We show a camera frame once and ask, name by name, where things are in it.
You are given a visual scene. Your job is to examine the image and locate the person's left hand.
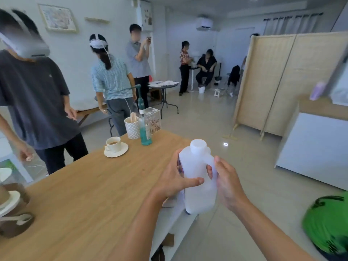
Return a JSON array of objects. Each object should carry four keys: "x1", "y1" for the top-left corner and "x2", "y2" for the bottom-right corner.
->
[{"x1": 151, "y1": 149, "x2": 205, "y2": 203}]

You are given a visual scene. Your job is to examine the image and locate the person's right hand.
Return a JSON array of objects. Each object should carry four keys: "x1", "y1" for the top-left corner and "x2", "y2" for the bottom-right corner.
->
[{"x1": 206, "y1": 156, "x2": 250, "y2": 214}]

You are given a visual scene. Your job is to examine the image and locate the white plastic milk jug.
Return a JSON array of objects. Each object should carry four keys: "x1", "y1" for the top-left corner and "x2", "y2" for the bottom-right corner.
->
[{"x1": 178, "y1": 138, "x2": 219, "y2": 215}]

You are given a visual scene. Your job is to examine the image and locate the person's right forearm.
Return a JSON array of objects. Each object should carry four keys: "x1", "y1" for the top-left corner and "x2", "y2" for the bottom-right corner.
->
[{"x1": 233, "y1": 199, "x2": 316, "y2": 261}]

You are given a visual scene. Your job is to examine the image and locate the person's left forearm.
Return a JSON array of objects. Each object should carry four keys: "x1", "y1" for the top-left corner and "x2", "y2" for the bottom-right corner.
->
[{"x1": 107, "y1": 191, "x2": 169, "y2": 261}]

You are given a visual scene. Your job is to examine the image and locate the teal liquid pump bottle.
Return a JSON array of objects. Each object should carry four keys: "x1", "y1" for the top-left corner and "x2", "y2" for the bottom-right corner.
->
[{"x1": 135, "y1": 84, "x2": 153, "y2": 146}]

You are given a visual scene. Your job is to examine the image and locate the white saucer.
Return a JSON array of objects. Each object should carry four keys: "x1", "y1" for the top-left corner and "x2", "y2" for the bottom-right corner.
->
[{"x1": 103, "y1": 142, "x2": 129, "y2": 158}]

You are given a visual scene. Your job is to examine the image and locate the white patterned cup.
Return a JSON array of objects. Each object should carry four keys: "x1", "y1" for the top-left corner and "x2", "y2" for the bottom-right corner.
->
[{"x1": 124, "y1": 116, "x2": 141, "y2": 140}]

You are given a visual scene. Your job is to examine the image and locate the clear acrylic box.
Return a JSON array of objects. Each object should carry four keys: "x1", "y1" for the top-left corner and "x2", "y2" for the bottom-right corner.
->
[{"x1": 143, "y1": 107, "x2": 162, "y2": 136}]

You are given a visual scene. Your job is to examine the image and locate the white cabinet wooden top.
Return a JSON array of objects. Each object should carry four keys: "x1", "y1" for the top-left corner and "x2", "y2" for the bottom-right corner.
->
[{"x1": 274, "y1": 95, "x2": 348, "y2": 191}]

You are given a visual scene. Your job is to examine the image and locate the white shelf counter wooden top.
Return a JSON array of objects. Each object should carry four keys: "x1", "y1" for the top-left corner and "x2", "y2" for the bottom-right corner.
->
[{"x1": 0, "y1": 129, "x2": 198, "y2": 261}]

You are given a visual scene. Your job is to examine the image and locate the white papers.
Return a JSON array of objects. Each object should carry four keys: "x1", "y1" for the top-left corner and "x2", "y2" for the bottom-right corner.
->
[{"x1": 148, "y1": 80, "x2": 179, "y2": 88}]

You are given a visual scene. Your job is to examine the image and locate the green black printed bag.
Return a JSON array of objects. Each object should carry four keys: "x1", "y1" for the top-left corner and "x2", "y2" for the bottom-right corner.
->
[{"x1": 302, "y1": 191, "x2": 348, "y2": 256}]

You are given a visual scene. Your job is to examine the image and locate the black draped jacket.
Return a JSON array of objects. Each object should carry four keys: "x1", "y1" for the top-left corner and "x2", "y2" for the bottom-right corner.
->
[{"x1": 227, "y1": 65, "x2": 241, "y2": 87}]

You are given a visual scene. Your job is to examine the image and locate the light wooden door panel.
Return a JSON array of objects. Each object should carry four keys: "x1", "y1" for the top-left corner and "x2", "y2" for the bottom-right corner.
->
[{"x1": 232, "y1": 32, "x2": 348, "y2": 141}]

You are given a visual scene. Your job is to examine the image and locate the wooden bench white cushion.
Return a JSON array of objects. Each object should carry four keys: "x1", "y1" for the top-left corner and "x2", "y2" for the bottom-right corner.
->
[{"x1": 71, "y1": 99, "x2": 108, "y2": 127}]

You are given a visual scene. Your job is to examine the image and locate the pale purple bottle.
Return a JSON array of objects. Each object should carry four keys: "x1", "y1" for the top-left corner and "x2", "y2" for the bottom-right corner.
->
[{"x1": 309, "y1": 81, "x2": 326, "y2": 102}]

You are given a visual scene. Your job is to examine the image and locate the clear canister white lid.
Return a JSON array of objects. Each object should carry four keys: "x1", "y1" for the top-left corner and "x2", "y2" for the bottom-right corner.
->
[
  {"x1": 0, "y1": 190, "x2": 35, "y2": 240},
  {"x1": 0, "y1": 167, "x2": 31, "y2": 207}
]

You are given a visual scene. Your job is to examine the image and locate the white headset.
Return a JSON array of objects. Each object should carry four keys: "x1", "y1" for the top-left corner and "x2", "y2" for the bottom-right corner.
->
[
  {"x1": 0, "y1": 9, "x2": 51, "y2": 59},
  {"x1": 89, "y1": 34, "x2": 109, "y2": 49}
]

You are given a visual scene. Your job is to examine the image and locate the white air conditioner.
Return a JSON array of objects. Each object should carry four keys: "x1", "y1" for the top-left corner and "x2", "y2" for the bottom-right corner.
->
[{"x1": 195, "y1": 17, "x2": 214, "y2": 32}]

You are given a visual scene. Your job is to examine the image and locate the white tab curtain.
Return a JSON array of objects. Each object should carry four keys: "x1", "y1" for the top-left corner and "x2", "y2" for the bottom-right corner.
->
[{"x1": 263, "y1": 12, "x2": 324, "y2": 36}]

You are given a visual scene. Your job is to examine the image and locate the light wooden framed picture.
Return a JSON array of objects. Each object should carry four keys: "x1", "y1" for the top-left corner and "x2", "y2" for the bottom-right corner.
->
[{"x1": 37, "y1": 3, "x2": 79, "y2": 33}]

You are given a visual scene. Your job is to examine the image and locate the white wall box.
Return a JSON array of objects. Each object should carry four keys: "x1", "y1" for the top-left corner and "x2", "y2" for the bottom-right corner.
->
[{"x1": 135, "y1": 0, "x2": 153, "y2": 32}]

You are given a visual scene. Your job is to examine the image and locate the wooden wall shelf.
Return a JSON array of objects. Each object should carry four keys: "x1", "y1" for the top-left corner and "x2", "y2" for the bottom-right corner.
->
[{"x1": 84, "y1": 17, "x2": 110, "y2": 24}]

